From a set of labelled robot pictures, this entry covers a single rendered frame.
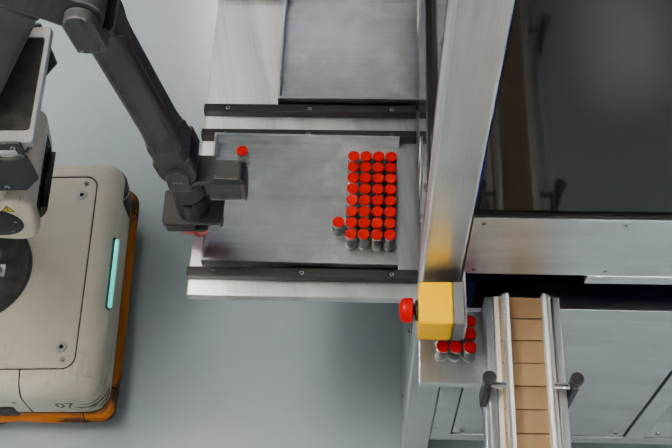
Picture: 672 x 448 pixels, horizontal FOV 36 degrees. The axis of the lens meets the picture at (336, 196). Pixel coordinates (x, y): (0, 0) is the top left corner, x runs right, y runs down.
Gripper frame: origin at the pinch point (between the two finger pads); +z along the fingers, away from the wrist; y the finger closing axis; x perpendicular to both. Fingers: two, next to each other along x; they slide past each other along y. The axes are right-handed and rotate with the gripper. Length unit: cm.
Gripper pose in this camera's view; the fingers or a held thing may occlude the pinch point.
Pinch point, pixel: (200, 231)
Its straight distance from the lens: 186.0
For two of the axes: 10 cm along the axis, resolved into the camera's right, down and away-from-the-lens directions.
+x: 0.2, -8.7, 4.9
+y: 10.0, 0.1, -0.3
